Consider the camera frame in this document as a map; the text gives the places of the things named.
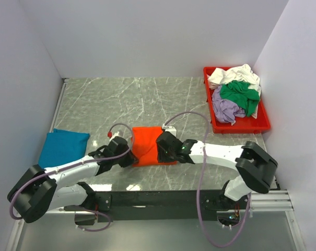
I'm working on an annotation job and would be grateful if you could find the orange t-shirt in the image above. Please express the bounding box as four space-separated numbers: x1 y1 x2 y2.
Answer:
132 127 177 167

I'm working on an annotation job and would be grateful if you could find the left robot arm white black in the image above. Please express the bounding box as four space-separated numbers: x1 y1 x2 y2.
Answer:
7 136 138 223

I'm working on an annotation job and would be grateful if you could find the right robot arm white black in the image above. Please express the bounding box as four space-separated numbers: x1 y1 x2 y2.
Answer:
156 131 278 211

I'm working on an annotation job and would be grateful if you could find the folded blue t-shirt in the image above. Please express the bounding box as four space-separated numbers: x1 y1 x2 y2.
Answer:
38 129 90 168

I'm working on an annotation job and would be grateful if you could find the black base beam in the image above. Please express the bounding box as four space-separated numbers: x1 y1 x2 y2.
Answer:
64 190 247 226

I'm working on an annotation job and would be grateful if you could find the lilac t-shirt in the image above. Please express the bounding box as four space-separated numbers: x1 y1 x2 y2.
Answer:
212 85 245 125

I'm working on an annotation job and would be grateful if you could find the green t-shirt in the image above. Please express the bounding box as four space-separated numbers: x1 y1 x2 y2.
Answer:
220 80 260 117

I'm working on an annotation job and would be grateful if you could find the red plastic bin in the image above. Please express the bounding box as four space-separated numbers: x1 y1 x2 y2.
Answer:
203 66 271 134

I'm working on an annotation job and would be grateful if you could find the white t-shirt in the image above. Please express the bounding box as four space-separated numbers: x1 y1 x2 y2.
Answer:
208 64 261 118

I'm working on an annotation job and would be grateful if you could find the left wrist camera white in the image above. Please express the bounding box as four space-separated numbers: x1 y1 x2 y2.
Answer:
107 131 123 140

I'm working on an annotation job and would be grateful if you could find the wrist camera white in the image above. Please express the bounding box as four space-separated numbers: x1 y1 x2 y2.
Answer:
107 131 123 140
161 124 177 136

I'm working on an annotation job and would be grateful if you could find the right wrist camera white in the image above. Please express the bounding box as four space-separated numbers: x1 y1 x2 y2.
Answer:
161 124 177 136

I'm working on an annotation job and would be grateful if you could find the aluminium rail frame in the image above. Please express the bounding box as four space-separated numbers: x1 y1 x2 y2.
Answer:
9 77 304 250

